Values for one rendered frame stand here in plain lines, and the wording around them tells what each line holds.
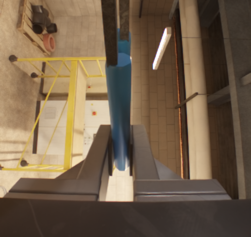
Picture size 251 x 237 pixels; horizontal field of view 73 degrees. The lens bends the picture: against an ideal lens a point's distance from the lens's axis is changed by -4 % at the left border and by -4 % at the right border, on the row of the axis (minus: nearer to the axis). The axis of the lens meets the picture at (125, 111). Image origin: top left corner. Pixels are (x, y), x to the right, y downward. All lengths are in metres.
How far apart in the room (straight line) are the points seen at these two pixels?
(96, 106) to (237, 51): 2.89
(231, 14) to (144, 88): 2.33
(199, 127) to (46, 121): 3.15
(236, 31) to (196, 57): 0.81
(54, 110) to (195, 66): 3.06
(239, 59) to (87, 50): 3.52
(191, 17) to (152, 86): 1.75
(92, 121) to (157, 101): 1.68
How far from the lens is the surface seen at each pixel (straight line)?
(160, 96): 4.48
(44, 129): 4.22
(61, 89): 4.34
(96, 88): 4.12
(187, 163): 3.83
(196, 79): 3.33
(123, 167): 0.16
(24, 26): 4.02
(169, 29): 2.70
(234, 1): 4.14
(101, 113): 3.88
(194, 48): 3.57
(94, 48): 4.99
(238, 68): 3.45
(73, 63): 3.19
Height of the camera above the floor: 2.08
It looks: level
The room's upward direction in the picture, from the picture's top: 90 degrees clockwise
